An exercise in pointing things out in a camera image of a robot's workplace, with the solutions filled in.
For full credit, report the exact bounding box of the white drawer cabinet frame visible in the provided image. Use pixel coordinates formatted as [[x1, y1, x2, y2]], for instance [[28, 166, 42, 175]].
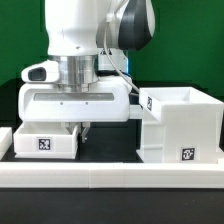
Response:
[[138, 87, 224, 163]]

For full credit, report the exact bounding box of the white front fence wall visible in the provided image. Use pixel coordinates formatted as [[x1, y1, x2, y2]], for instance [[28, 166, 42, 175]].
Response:
[[0, 162, 224, 188]]

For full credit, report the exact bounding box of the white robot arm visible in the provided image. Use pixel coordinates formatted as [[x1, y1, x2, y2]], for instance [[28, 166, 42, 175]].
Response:
[[19, 0, 155, 127]]

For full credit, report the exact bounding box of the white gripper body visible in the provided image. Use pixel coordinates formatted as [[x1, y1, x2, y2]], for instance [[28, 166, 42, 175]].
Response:
[[18, 56, 131, 122]]

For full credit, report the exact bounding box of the white hanging cable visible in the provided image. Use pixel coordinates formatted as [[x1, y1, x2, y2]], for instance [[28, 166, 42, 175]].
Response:
[[103, 0, 142, 96]]

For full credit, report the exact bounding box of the white fence wall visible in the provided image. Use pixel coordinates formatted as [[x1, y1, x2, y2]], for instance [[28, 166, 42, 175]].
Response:
[[0, 162, 224, 188], [0, 127, 12, 161]]

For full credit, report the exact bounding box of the fiducial marker sheet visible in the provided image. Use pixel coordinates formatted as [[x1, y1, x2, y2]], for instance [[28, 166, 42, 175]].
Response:
[[130, 105, 143, 119]]

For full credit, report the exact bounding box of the white left fence wall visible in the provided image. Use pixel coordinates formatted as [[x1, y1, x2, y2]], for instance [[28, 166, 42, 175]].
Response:
[[0, 127, 12, 161]]

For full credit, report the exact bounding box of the white front drawer box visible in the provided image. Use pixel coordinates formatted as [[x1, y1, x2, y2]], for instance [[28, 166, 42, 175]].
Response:
[[13, 122, 78, 159]]

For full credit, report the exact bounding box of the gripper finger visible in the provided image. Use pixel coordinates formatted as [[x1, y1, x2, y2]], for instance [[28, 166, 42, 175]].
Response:
[[65, 122, 78, 134], [81, 122, 90, 142]]

